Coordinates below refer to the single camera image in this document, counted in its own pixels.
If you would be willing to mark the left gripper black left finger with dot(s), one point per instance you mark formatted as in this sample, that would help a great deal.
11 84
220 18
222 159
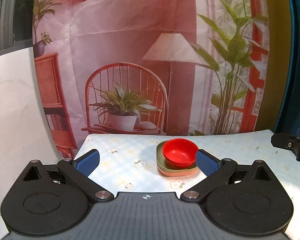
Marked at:
65 182

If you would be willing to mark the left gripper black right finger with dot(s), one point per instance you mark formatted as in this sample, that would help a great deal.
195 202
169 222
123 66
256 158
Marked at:
218 173

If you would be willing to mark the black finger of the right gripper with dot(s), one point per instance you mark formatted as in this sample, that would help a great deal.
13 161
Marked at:
287 142

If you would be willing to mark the red plastic bowl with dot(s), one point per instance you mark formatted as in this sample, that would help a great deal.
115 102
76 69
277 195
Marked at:
180 152

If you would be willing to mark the orange square plate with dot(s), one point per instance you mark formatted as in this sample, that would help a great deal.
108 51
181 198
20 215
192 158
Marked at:
178 173

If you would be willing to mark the large green square plate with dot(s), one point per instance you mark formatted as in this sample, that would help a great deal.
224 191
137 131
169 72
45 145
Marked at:
165 165

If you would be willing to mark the small green square plate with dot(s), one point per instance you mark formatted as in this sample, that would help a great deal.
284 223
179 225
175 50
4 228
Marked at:
159 148

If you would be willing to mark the floral checked tablecloth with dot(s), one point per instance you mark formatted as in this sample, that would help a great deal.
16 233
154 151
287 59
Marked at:
128 163

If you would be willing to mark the printed room scene backdrop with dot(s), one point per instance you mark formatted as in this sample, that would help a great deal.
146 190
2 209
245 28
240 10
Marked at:
160 67

